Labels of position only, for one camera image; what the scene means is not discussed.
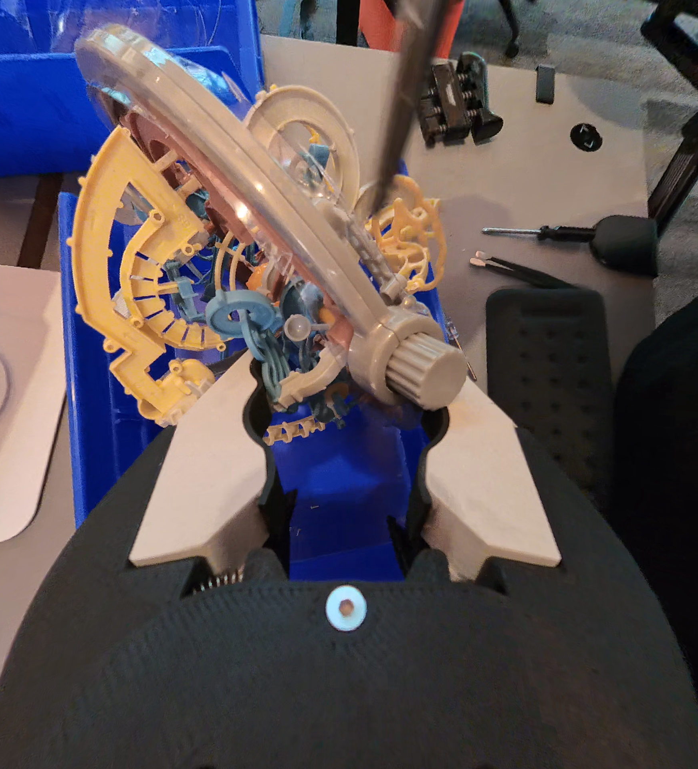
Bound clear plastic dome half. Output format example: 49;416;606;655
24;0;249;100

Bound plastic ball maze puzzle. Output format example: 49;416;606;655
67;23;470;449

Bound clear handled screwdriver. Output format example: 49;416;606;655
444;320;478;383

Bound black handled screwdriver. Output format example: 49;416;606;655
481;223;594;242

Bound person's black clothing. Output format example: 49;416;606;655
612;278;698;749

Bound grey orange handled scissors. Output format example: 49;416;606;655
354;0;447;215

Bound small blue plastic bin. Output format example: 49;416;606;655
56;158;450;582

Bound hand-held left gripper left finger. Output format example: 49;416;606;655
128;348;297;568

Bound black tweezers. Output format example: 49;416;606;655
470;250;579;290

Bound orange storage bin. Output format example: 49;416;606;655
357;0;465;59

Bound black dotted wrist rest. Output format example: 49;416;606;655
485;286;618;502

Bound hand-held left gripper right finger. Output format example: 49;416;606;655
388;377;563;582

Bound large blue plastic bin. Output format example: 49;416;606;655
0;0;266;181

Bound black hand grip exerciser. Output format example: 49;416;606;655
415;52;505;148

